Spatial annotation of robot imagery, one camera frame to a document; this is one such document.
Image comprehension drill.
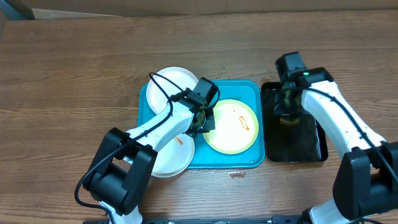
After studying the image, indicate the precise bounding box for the green yellow sponge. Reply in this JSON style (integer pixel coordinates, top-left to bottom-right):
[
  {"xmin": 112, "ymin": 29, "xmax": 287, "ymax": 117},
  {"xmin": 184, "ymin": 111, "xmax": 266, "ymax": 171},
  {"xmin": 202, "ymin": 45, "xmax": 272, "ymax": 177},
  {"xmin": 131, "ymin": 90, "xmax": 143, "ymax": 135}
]
[{"xmin": 279, "ymin": 116, "xmax": 300, "ymax": 126}]

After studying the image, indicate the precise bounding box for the yellow plate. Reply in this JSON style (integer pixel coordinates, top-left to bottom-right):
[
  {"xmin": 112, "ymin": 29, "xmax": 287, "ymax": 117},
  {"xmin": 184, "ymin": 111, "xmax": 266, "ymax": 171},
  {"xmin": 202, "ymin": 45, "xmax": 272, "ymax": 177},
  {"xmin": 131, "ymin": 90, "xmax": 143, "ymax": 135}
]
[{"xmin": 203, "ymin": 100, "xmax": 259, "ymax": 154}]

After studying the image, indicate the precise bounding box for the white plate with red ring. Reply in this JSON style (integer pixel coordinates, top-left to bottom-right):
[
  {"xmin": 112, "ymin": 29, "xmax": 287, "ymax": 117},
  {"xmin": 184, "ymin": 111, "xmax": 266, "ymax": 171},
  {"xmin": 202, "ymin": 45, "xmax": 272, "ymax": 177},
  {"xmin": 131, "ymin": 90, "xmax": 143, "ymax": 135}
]
[{"xmin": 146, "ymin": 67, "xmax": 198, "ymax": 114}]

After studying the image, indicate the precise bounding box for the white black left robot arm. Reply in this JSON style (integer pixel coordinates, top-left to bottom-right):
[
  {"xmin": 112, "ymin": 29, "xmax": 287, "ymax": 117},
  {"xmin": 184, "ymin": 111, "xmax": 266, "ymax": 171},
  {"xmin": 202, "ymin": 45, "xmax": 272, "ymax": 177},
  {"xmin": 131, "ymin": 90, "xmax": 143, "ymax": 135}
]
[{"xmin": 77, "ymin": 94, "xmax": 215, "ymax": 223}]

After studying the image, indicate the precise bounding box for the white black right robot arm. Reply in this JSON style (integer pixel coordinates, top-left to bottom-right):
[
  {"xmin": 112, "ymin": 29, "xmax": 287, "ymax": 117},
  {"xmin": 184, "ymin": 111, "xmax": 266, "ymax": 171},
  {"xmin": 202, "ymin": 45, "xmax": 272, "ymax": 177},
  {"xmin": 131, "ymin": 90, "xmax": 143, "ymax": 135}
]
[{"xmin": 277, "ymin": 67, "xmax": 397, "ymax": 223}]

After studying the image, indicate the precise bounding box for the blue plastic tray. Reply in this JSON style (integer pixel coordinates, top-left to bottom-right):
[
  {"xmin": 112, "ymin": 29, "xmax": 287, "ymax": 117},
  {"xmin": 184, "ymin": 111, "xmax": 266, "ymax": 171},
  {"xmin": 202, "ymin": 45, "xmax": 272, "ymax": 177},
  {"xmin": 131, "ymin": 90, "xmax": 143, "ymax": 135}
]
[{"xmin": 137, "ymin": 80, "xmax": 266, "ymax": 170}]

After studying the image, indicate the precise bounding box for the black water tray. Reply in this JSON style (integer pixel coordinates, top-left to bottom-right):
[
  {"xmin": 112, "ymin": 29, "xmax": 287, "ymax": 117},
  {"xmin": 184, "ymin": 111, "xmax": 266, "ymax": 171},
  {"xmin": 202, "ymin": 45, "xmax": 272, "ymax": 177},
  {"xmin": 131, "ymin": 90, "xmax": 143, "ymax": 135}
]
[{"xmin": 261, "ymin": 82, "xmax": 328, "ymax": 162}]

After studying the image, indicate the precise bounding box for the white plate with orange streak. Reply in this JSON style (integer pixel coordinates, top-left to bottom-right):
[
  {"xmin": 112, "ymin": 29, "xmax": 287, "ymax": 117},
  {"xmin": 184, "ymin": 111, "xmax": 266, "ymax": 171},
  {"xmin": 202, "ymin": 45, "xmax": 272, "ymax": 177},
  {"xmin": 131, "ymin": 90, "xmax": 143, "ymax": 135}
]
[{"xmin": 152, "ymin": 134, "xmax": 195, "ymax": 178}]

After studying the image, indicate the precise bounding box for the brown cardboard backdrop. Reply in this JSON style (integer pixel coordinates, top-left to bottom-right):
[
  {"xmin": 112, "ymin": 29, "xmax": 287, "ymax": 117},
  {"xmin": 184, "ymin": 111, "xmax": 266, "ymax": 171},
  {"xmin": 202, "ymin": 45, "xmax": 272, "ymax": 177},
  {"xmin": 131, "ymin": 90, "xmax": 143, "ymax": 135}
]
[{"xmin": 24, "ymin": 0, "xmax": 397, "ymax": 16}]

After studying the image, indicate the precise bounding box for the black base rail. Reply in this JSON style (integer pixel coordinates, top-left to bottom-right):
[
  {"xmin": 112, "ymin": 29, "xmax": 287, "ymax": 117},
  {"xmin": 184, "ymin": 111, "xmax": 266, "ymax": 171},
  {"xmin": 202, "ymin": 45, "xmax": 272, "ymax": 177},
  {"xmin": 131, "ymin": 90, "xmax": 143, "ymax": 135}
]
[{"xmin": 82, "ymin": 215, "xmax": 361, "ymax": 224}]

